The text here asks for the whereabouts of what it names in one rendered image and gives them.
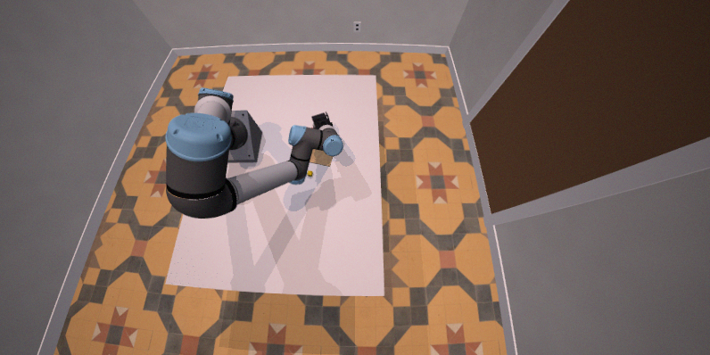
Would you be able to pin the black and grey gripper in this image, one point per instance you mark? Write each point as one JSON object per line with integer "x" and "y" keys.
{"x": 318, "y": 118}

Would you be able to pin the tan mat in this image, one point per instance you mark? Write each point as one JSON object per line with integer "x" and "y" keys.
{"x": 320, "y": 157}

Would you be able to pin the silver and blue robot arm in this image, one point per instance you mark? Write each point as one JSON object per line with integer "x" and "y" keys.
{"x": 197, "y": 154}

